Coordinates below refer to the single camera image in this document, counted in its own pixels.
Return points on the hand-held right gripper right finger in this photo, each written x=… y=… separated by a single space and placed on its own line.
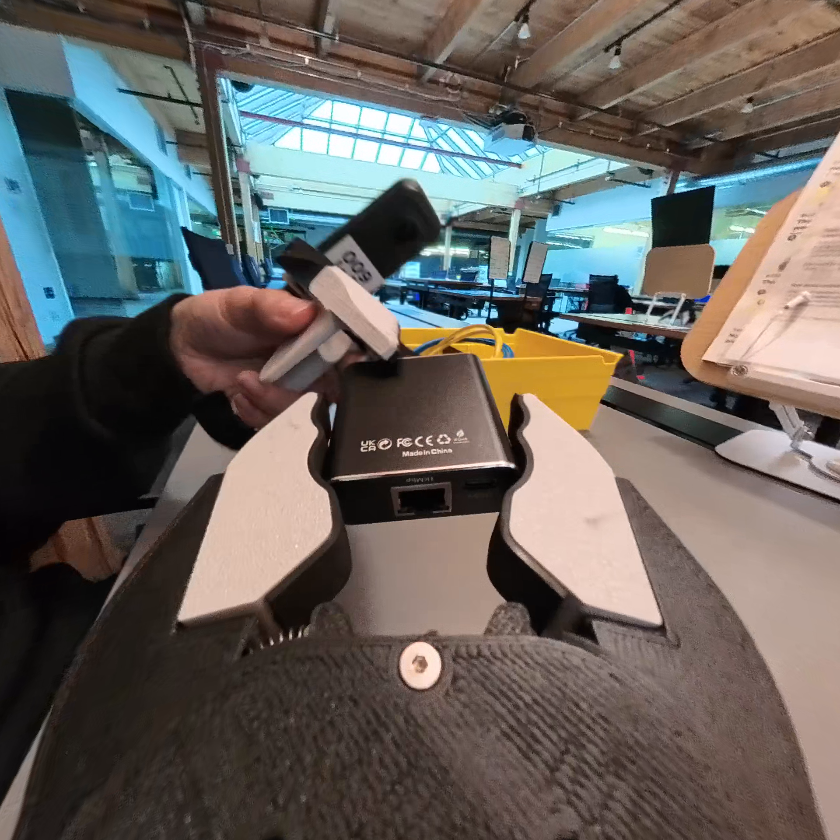
x=579 y=525

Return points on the black network adapter box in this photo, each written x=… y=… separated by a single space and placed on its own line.
x=413 y=408

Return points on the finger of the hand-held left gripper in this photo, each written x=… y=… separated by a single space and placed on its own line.
x=358 y=308

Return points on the black office chair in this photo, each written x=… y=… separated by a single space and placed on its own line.
x=601 y=292

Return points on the person's left hand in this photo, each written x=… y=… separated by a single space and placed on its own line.
x=216 y=336

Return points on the bare wooden board stand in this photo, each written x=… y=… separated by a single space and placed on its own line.
x=676 y=270

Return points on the yellow plastic bin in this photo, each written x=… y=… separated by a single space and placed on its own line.
x=557 y=379

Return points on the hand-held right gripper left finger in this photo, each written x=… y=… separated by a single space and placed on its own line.
x=268 y=518

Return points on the person's left forearm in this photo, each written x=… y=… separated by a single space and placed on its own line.
x=79 y=408

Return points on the black panel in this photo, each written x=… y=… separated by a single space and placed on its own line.
x=683 y=217

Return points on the instruction sheet on wooden stand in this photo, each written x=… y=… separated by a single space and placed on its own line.
x=807 y=293

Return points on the grey desk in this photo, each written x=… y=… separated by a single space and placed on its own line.
x=723 y=556

